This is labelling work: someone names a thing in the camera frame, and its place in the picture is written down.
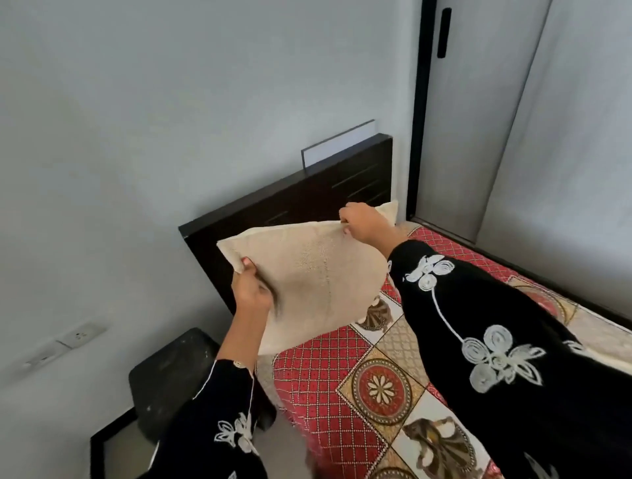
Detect person's left hand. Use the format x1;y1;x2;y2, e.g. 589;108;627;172
230;256;275;316

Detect black floral blouse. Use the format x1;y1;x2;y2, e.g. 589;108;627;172
143;239;632;479

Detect person's right forearm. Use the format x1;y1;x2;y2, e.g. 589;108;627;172
370;224;411;260

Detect white board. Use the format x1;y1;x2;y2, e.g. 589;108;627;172
301;120;377;168

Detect black stool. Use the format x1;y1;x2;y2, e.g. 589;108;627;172
128;327;277;445

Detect beige pillow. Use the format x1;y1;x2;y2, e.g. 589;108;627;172
216;199;400;356

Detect black recessed door pull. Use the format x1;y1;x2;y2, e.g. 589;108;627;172
436;7;453;59

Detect red patterned bedsheet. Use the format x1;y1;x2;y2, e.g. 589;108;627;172
256;220;632;479

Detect white wall socket plate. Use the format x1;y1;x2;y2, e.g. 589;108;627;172
19;321;109;371

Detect person's left forearm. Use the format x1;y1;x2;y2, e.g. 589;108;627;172
216;308;273;371

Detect person's right hand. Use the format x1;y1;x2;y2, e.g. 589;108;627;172
338;201;396;247

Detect dark wooden bed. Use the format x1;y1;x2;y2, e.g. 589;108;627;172
177;133;394;316

